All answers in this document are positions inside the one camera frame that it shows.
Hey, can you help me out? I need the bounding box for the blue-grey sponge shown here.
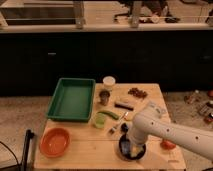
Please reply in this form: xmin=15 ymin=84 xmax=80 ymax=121
xmin=121 ymin=141 xmax=130 ymax=155

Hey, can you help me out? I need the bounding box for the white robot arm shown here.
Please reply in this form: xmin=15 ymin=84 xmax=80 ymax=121
xmin=127 ymin=102 xmax=213 ymax=161

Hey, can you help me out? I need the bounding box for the black bowl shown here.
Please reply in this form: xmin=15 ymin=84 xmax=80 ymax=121
xmin=119 ymin=134 xmax=146 ymax=160

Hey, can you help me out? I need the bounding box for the black dish brush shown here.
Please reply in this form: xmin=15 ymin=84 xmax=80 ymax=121
xmin=121 ymin=123 xmax=130 ymax=133

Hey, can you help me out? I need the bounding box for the orange tomato toy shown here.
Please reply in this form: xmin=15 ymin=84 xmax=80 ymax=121
xmin=161 ymin=140 xmax=176 ymax=150

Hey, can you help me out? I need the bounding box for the yellow banana toy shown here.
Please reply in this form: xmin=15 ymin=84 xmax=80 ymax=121
xmin=124 ymin=114 xmax=133 ymax=121

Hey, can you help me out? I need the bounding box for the small paint brush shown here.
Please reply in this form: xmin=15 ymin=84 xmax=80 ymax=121
xmin=109 ymin=112 xmax=129 ymax=134

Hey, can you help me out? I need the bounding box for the green pepper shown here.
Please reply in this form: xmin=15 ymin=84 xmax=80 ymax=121
xmin=98 ymin=110 xmax=119 ymax=120

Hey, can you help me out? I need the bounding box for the black and tan eraser block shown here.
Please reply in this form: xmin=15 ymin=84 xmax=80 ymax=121
xmin=114 ymin=99 xmax=134 ymax=111

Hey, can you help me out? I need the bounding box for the green plastic cup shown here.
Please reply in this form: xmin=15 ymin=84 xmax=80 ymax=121
xmin=93 ymin=113 xmax=106 ymax=129

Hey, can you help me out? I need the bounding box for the brown nut cluster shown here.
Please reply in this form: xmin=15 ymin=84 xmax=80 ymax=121
xmin=128 ymin=88 xmax=148 ymax=99

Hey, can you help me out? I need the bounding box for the small metal cup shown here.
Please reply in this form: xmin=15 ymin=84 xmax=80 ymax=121
xmin=99 ymin=90 xmax=110 ymax=106

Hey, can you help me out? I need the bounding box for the green plastic tray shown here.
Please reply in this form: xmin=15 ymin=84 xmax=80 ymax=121
xmin=46 ymin=78 xmax=96 ymax=122

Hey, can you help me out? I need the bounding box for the orange bowl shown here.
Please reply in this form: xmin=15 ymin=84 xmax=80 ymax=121
xmin=39 ymin=128 xmax=70 ymax=158

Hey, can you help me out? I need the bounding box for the black stand pole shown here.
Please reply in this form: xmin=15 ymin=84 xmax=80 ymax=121
xmin=21 ymin=129 xmax=34 ymax=171

